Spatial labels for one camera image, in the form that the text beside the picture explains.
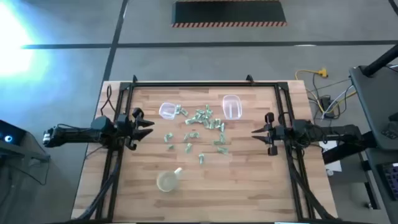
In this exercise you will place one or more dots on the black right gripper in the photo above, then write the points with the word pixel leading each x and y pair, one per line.
pixel 281 132

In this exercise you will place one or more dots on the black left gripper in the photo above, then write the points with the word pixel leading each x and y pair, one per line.
pixel 129 129

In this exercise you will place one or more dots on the small clear plastic container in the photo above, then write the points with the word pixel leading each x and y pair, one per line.
pixel 168 111

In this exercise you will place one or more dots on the wide clear plastic container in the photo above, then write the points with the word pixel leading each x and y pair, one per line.
pixel 232 107

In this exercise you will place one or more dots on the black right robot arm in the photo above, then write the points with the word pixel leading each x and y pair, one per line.
pixel 326 132

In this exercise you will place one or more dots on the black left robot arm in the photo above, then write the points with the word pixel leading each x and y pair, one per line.
pixel 71 135

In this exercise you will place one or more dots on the cream ceramic mug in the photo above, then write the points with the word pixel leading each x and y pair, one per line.
pixel 168 181

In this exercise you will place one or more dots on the black power brick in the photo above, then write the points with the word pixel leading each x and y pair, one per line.
pixel 326 104

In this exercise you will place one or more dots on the white round cap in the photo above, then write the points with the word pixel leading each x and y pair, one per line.
pixel 329 172

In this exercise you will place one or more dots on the white paper sheet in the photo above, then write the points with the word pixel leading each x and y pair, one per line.
pixel 334 166

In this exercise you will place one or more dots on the black desk support bar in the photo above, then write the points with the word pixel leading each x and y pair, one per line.
pixel 348 151

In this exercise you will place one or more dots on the grey keyboard tray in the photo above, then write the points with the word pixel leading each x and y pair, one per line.
pixel 373 155

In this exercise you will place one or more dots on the grey side desk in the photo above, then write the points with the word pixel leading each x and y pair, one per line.
pixel 376 105

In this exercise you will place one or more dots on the dark side stand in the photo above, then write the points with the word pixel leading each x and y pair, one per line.
pixel 31 154

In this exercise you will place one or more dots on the black mat with striped edge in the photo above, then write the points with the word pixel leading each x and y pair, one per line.
pixel 228 12

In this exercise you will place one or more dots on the black keyboard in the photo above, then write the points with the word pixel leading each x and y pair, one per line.
pixel 392 180

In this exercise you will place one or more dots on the black device with blue light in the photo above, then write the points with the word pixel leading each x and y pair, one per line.
pixel 7 133

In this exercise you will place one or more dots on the black slanted pole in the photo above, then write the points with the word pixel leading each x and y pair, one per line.
pixel 382 60

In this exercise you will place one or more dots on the black metal rig frame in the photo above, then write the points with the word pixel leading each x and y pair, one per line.
pixel 248 84

